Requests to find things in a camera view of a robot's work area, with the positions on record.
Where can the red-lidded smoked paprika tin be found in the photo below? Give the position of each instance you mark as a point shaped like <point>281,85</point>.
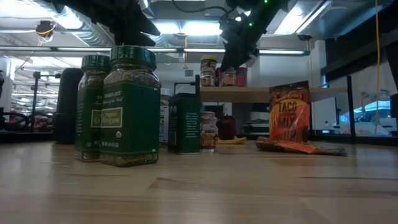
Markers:
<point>219,77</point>
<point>242,77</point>

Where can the wooden shelf with black frame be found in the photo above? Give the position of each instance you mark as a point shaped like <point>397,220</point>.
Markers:
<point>264,95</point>

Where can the green-lidded oregano spice jar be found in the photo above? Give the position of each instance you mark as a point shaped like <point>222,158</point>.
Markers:
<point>130,124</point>
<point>88,124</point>

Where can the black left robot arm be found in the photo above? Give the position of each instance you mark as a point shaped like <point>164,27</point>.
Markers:
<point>87,7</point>

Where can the long ceiling light rail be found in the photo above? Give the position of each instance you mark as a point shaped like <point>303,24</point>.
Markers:
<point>84,49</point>

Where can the orange taco seasoning packet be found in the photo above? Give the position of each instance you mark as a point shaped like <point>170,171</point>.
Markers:
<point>289,118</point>
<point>298,147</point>

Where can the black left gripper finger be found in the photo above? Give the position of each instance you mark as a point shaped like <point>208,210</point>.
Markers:
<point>147,29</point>
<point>133,40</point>

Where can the dark red round object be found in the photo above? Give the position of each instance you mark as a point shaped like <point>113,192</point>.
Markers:
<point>227,127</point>

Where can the dark green pepper tin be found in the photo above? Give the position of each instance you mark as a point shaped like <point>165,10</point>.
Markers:
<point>185,130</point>

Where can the black ceiling dome camera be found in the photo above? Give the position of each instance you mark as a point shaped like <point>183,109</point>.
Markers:
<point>304,37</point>

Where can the black metal stand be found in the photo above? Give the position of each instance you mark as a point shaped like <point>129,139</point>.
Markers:
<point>36,93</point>

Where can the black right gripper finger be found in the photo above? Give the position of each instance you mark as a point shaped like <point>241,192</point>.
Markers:
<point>245,58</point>
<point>228,60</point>

